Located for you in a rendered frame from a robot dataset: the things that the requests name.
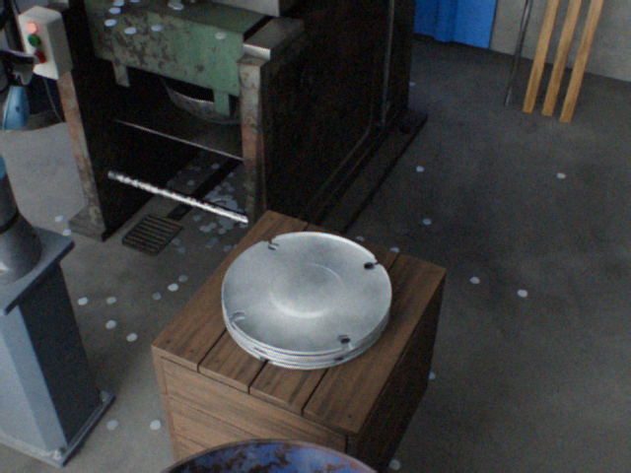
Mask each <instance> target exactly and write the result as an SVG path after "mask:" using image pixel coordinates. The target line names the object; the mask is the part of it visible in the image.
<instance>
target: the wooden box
mask: <svg viewBox="0 0 631 473"><path fill-rule="evenodd" d="M293 233H320V234H328V235H333V236H337V237H343V238H345V239H348V240H350V241H352V239H353V238H352V237H350V236H345V235H342V234H339V233H336V232H333V231H330V230H327V229H324V228H321V227H318V226H314V225H309V224H308V223H305V222H302V221H299V220H296V219H293V218H290V216H287V215H284V214H281V213H278V212H275V211H272V210H267V211H266V212H265V213H264V215H263V216H262V218H261V219H260V220H259V221H258V223H257V224H256V225H255V226H254V227H253V228H252V230H251V231H250V232H249V233H247V234H246V235H245V237H244V238H243V239H242V240H241V241H240V242H239V244H238V245H237V246H236V247H235V248H234V249H233V251H232V252H231V253H230V254H229V255H228V256H227V257H226V259H225V260H224V261H223V262H222V263H221V264H220V266H219V267H218V268H217V269H216V270H215V271H214V273H213V274H212V275H211V276H210V277H209V278H208V279H207V281H206V282H205V283H204V284H203V285H202V286H201V289H200V290H199V291H198V292H197V293H196V294H195V296H194V297H193V298H192V299H191V300H190V301H189V302H188V304H187V305H186V306H185V307H184V308H183V309H182V311H181V312H180V313H179V314H178V315H177V316H176V318H174V319H173V320H172V321H171V322H170V324H169V325H168V326H167V327H166V328H165V329H164V330H163V332H162V333H161V334H160V335H159V336H158V337H157V339H156V340H155V341H154V342H153V343H152V344H151V350H152V352H153V353H152V354H153V359H154V365H155V370H156V375H157V380H158V384H159V389H160V392H161V399H162V404H163V409H164V414H165V419H166V424H168V428H169V434H170V439H171V444H172V450H173V455H174V460H175V462H179V461H181V460H183V459H185V458H186V457H188V456H190V455H193V454H195V453H198V452H200V451H203V450H205V449H209V448H212V447H215V446H218V445H222V444H226V443H231V442H235V441H242V439H243V440H249V439H263V438H277V439H290V440H299V441H304V442H309V443H314V444H318V445H322V446H325V447H329V448H332V449H334V450H337V451H339V452H342V453H344V454H347V455H349V456H351V457H353V458H355V459H357V460H359V461H361V462H362V463H364V464H366V465H367V466H369V467H371V468H372V469H374V470H375V471H377V472H378V473H386V470H387V468H388V466H389V464H390V462H391V461H392V460H393V458H394V456H395V454H396V452H397V449H398V447H399V445H400V443H401V440H402V438H403V436H404V434H405V432H406V430H407V428H408V426H409V424H410V422H411V420H412V418H413V416H414V414H415V412H416V409H417V407H418V405H419V403H420V401H421V399H422V397H423V395H424V393H425V391H426V389H427V387H428V381H429V375H430V369H431V364H432V357H433V351H434V345H435V339H436V333H437V327H438V321H439V315H440V309H441V303H442V297H443V291H444V285H445V278H444V277H445V275H446V268H444V267H440V266H437V265H434V264H431V263H428V262H425V261H422V260H419V259H416V258H413V257H410V256H407V255H404V254H400V255H399V257H398V254H399V253H398V252H395V251H392V250H389V249H386V248H382V247H379V246H376V245H373V244H370V243H367V242H364V241H361V240H358V239H355V238H354V240H353V242H355V243H357V244H359V245H360V246H362V247H364V248H365V249H367V250H368V251H369V252H371V253H372V254H373V255H374V258H375V259H376V260H377V262H375V263H374V264H375V265H378V264H380V265H383V267H384V268H385V269H386V271H387V273H388V275H389V278H390V282H391V306H390V313H389V319H388V323H387V326H386V327H385V329H384V331H381V336H380V337H379V339H378V340H377V341H376V342H375V343H374V344H373V345H372V346H371V347H370V348H369V349H368V350H367V351H365V352H364V353H362V354H361V355H359V356H358V357H356V359H354V360H352V361H350V362H347V363H345V364H342V365H339V366H336V367H332V368H327V369H322V370H308V371H303V370H291V369H285V368H280V367H277V366H273V365H270V364H268V363H269V361H270V360H267V359H266V360H265V361H262V360H260V359H259V358H258V357H256V356H254V355H253V354H251V353H250V352H248V351H246V350H245V349H243V348H242V347H241V346H240V345H239V344H238V343H237V342H236V340H235V339H234V338H233V337H232V335H231V334H230V332H229V330H228V328H227V326H226V323H225V320H224V315H223V308H222V284H223V280H224V277H225V274H226V272H227V270H228V269H229V267H230V265H231V264H232V263H233V262H234V260H235V259H236V258H237V257H238V256H239V255H240V254H241V253H243V252H244V251H245V250H247V249H248V248H251V247H252V246H254V245H256V244H257V243H259V242H262V241H264V242H267V241H268V242H269V243H270V244H271V243H272V240H273V239H276V237H277V236H282V235H286V234H293Z"/></svg>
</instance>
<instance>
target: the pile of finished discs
mask: <svg viewBox="0 0 631 473"><path fill-rule="evenodd" d="M375 262H377V260H376V259H375V258H374V255H373V254H372V253H371V252H369V251H368V250H367V249H365V248H364V247H362V246H360V245H359V244H357V243H355V242H353V241H350V240H348V239H345V238H343V237H339V236H333V235H328V234H320V233H293V234H286V235H282V236H277V237H276V239H273V240H272V243H271V244H270V243H269V242H268V241H267V242H264V241H262V242H259V243H257V244H256V245H254V246H252V247H251V248H248V249H247V250H245V251H244V252H243V253H241V254H240V255H239V256H238V257H237V258H236V259H235V260H234V262H233V263H232V264H231V265H230V267H229V269H228V270H227V272H226V274H225V277H224V280H223V284H222V308H223V315H224V320H225V323H226V326H227V328H228V330H229V332H230V334H231V335H232V337H233V338H234V339H235V340H236V342H237V343H238V344H239V345H240V346H241V347H242V348H243V349H245V350H246V351H248V352H250V353H251V354H253V355H254V356H256V357H258V358H259V359H260V360H262V361H265V360H266V359H267V360H270V361H269V363H268V364H270V365H273V366H277V367H280V368H285V369H291V370H303V371H308V370H322V369H327V368H332V367H336V366H339V365H342V364H345V363H347V362H350V361H352V360H354V359H356V357H358V356H359V355H361V354H362V353H364V352H365V351H367V350H368V349H369V348H370V347H371V346H372V345H373V344H374V343H375V342H376V341H377V340H378V339H379V337H380V336H381V331H384V329H385V327H386V326H387V323H388V319H389V313H390V306H391V282H390V278H389V275H388V273H387V271H386V269H385V268H384V267H383V265H380V264H378V265H375V264H374V263H375Z"/></svg>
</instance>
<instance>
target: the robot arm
mask: <svg viewBox="0 0 631 473"><path fill-rule="evenodd" d="M10 17H11V16H10V14H9V13H8V12H7V10H6V9H5V8H4V7H2V6H0V33H1V32H2V30H3V29H4V27H5V25H6V24H7V22H8V20H9V19H10ZM39 64H40V60H39V59H38V58H37V57H36V56H34V55H31V54H25V53H21V52H16V51H11V50H5V49H0V130H2V131H5V130H9V129H17V128H22V127H25V126H26V125H27V124H28V122H29V118H30V106H29V100H28V97H27V94H26V92H25V90H24V89H23V88H22V87H14V85H15V80H16V79H17V78H18V76H19V74H20V75H21V78H22V82H23V84H24V85H27V84H28V83H29V82H30V81H31V78H32V75H33V72H34V69H35V67H36V65H39ZM41 253H42V247H41V243H40V239H39V236H38V234H37V232H36V230H35V229H34V227H33V226H32V225H31V224H30V223H29V222H28V220H27V219H26V218H25V217H24V216H23V214H22V212H21V211H20V209H19V206H18V203H17V200H16V197H15V194H14V190H13V187H12V184H11V181H10V178H9V175H8V172H7V165H6V162H5V160H4V158H3V156H2V155H1V152H0V287H1V286H5V285H8V284H10V283H13V282H15V281H17V280H19V279H21V278H22V277H24V276H25V275H27V274H28V273H29V272H31V271H32V270H33V269H34V268H35V266H36V265H37V263H38V262H39V260H40V257H41Z"/></svg>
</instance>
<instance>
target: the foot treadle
mask: <svg viewBox="0 0 631 473"><path fill-rule="evenodd" d="M242 162H243V161H240V160H237V159H233V158H230V159H229V160H227V161H226V162H225V163H224V164H223V165H222V166H221V167H220V168H219V169H217V170H216V171H215V172H214V173H213V174H212V175H211V176H210V177H208V178H207V179H206V180H205V181H204V182H203V183H202V184H201V185H200V186H198V187H197V188H196V189H195V190H194V191H193V192H192V193H191V194H190V195H192V196H195V197H198V198H201V199H203V198H204V197H205V196H206V195H207V194H208V193H209V192H210V191H211V190H213V189H214V188H215V187H216V186H217V185H218V184H219V183H220V182H221V181H222V180H223V179H224V178H226V177H227V176H228V175H229V174H230V173H231V172H232V171H233V170H234V169H235V168H236V167H237V166H239V165H240V164H241V163H242ZM192 208H193V206H190V205H187V204H184V203H180V204H178V205H177V206H175V207H174V208H173V209H172V210H171V211H170V212H169V213H168V214H167V215H166V217H162V215H159V214H157V213H154V212H150V213H147V214H146V215H145V217H144V218H143V219H142V220H141V221H140V222H139V223H138V224H137V225H136V226H135V227H134V228H133V229H132V230H130V231H129V232H128V233H127V234H126V235H125V236H124V237H123V238H122V239H121V244H122V245H124V246H126V247H129V248H132V249H134V250H137V251H140V252H142V253H145V254H148V255H150V256H156V255H158V254H159V253H160V252H161V251H162V250H163V249H164V248H165V247H166V246H167V245H168V244H169V243H170V242H171V241H172V240H173V239H174V237H175V236H177V235H178V234H179V233H180V232H181V231H182V230H183V223H180V222H179V221H180V220H181V219H182V218H183V217H185V215H186V214H187V213H188V212H189V211H190V210H191V209H192Z"/></svg>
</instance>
